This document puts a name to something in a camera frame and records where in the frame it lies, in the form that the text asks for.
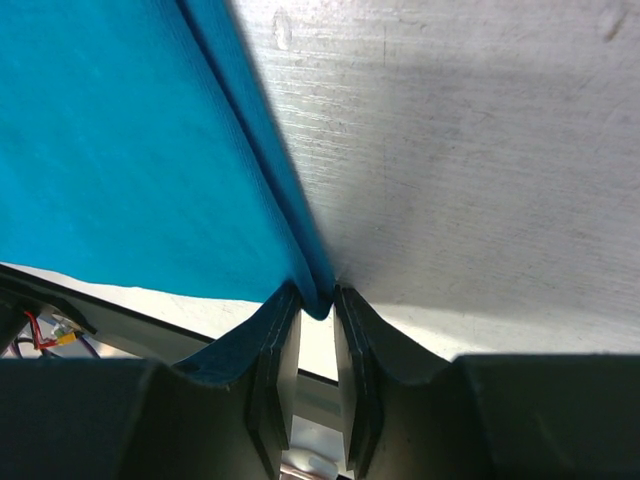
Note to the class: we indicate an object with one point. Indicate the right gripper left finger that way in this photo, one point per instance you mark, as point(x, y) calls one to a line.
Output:
point(225, 412)

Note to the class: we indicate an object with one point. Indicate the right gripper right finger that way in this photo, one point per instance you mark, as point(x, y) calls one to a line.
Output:
point(410, 414)

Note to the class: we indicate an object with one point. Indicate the teal blue t shirt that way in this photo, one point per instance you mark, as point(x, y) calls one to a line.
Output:
point(137, 149)

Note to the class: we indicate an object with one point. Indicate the aluminium front frame rail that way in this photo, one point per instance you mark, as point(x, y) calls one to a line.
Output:
point(316, 446)

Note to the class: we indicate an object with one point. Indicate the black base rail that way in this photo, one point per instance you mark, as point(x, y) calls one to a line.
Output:
point(106, 322)

